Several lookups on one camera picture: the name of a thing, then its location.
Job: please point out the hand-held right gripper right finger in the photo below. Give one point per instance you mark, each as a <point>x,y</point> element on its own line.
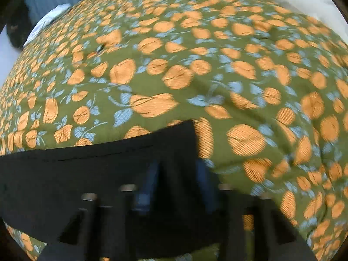
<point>206,187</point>

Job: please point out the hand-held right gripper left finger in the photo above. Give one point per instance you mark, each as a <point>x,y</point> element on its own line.
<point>145,190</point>

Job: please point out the black pants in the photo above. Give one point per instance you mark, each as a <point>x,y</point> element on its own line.
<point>54,182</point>

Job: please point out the green orange floral bedspread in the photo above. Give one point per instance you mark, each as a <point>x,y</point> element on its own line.
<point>190,59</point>

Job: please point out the white cloth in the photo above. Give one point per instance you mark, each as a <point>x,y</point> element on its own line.
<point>51,16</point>

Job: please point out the dark hanging clothing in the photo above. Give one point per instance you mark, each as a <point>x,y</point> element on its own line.
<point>19,30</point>

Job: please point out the cream pillow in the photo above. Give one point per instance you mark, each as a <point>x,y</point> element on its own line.
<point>304,2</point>

